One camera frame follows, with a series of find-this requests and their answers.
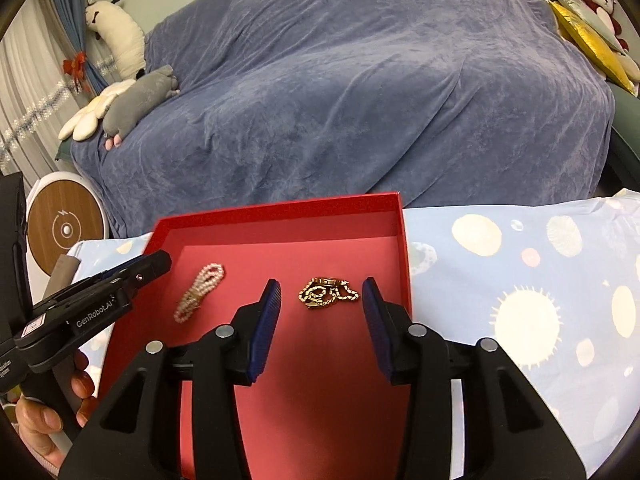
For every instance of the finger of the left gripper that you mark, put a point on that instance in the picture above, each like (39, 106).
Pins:
(145, 267)

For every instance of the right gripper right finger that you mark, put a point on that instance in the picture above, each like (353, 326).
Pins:
(509, 432)

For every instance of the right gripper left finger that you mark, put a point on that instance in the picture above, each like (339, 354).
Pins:
(135, 432)

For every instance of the gold wide rings cluster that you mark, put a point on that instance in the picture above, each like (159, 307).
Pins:
(321, 292)

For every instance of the person's left hand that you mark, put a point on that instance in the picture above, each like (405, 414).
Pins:
(36, 422)

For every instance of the brown phone case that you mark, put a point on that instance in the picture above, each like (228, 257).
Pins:
(62, 275)

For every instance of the round wooden white fan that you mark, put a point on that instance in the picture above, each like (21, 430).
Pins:
(62, 210)

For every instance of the red cardboard tray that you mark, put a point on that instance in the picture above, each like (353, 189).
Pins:
(321, 409)

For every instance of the white flower cushion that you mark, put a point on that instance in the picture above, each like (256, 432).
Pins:
(83, 124)

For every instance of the blue planet-print cloth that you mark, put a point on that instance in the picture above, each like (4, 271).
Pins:
(556, 286)

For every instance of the grey mole plush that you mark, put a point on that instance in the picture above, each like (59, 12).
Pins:
(145, 95)

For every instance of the white sheer curtain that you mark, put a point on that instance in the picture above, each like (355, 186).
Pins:
(37, 98)

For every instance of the red curtain bow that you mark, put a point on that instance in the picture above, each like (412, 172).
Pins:
(76, 68)

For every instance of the purple-blue sofa blanket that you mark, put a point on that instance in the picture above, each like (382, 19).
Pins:
(446, 102)

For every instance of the white alpaca plush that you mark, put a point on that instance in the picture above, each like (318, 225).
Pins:
(121, 34)

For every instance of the green sofa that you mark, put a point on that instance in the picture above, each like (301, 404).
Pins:
(623, 155)

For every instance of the blue curtain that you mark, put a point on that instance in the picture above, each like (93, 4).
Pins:
(75, 15)

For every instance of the gold yellow pillow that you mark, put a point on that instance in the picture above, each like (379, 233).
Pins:
(620, 69)

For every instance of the silver grey pillow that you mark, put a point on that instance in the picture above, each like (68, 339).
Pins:
(594, 20)

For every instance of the red monkey plush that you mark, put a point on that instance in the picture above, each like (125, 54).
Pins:
(602, 0)

